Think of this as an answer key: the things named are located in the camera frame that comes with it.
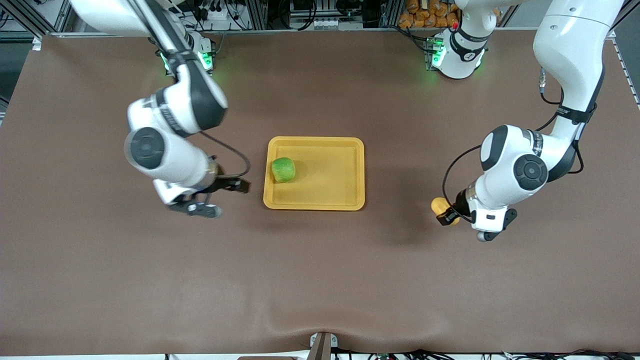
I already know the yellow potato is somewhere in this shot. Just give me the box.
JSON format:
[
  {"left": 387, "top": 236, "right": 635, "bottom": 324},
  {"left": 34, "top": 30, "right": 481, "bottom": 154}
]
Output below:
[{"left": 431, "top": 197, "right": 461, "bottom": 227}]

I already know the green apple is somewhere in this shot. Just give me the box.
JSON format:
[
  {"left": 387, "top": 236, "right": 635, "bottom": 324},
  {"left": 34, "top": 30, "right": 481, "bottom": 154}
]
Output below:
[{"left": 271, "top": 157, "right": 296, "bottom": 183}]

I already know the yellow plastic tray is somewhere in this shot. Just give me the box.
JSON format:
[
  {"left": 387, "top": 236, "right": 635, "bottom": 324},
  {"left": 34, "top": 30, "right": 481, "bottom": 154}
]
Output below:
[{"left": 263, "top": 136, "right": 366, "bottom": 211}]

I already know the brown table mat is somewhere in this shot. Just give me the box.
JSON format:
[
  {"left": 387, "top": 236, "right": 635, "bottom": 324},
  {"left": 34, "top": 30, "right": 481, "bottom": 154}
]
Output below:
[{"left": 0, "top": 27, "right": 640, "bottom": 357}]

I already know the white power strip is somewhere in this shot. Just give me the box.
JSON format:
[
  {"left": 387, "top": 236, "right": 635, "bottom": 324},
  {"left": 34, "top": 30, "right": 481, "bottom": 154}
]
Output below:
[{"left": 192, "top": 0, "right": 231, "bottom": 23}]

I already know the grey vented electronics box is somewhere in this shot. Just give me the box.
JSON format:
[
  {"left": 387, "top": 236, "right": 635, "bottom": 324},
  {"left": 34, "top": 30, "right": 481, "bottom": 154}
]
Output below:
[{"left": 287, "top": 0, "right": 351, "bottom": 30}]

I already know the bag of orange items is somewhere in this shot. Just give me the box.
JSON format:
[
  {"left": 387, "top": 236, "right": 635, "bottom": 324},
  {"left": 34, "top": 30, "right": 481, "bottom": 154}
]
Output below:
[{"left": 397, "top": 0, "right": 502, "bottom": 29}]

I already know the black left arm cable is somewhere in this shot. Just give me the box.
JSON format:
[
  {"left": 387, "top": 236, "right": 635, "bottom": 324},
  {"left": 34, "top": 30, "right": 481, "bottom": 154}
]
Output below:
[{"left": 442, "top": 67, "right": 586, "bottom": 223}]

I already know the silver table edge rail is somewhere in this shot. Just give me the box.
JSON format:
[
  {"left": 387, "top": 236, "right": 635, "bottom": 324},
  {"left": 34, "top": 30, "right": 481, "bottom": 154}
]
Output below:
[{"left": 42, "top": 26, "right": 617, "bottom": 40}]

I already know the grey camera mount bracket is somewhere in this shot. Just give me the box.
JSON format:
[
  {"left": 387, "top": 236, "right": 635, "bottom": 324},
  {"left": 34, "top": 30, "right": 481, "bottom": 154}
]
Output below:
[{"left": 310, "top": 331, "right": 338, "bottom": 360}]

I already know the aluminium frame post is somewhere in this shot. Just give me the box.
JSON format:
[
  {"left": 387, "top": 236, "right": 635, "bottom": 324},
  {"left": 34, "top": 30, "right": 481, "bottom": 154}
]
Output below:
[{"left": 0, "top": 0, "right": 73, "bottom": 37}]

